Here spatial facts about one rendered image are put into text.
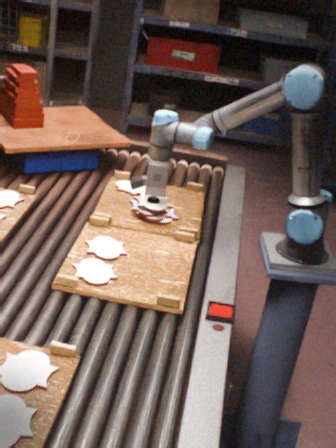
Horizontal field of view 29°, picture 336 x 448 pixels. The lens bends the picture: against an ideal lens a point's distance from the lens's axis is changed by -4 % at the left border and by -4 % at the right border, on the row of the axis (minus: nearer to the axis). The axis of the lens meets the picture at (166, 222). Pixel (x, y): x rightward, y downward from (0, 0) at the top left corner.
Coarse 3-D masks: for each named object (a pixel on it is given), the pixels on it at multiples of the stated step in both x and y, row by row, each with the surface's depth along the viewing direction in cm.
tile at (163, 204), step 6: (138, 198) 222; (144, 198) 223; (162, 198) 225; (144, 204) 218; (150, 204) 219; (156, 204) 220; (162, 204) 220; (168, 204) 221; (150, 210) 216; (156, 210) 216; (162, 210) 217
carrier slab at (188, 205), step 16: (112, 192) 236; (176, 192) 244; (192, 192) 247; (96, 208) 222; (112, 208) 224; (128, 208) 226; (176, 208) 231; (192, 208) 233; (112, 224) 213; (128, 224) 215; (144, 224) 216; (176, 224) 220; (192, 224) 221
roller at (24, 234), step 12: (60, 180) 244; (72, 180) 252; (60, 192) 237; (48, 204) 225; (36, 216) 214; (24, 228) 205; (36, 228) 212; (12, 240) 198; (24, 240) 201; (12, 252) 191; (0, 264) 183; (0, 276) 181
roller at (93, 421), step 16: (176, 176) 264; (128, 320) 168; (128, 336) 162; (112, 352) 154; (112, 368) 149; (96, 384) 144; (112, 384) 144; (96, 400) 138; (96, 416) 133; (80, 432) 129; (96, 432) 130
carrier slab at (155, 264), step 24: (120, 240) 204; (144, 240) 206; (168, 240) 208; (72, 264) 186; (120, 264) 190; (144, 264) 192; (168, 264) 194; (192, 264) 197; (72, 288) 175; (96, 288) 177; (120, 288) 178; (144, 288) 180; (168, 288) 182
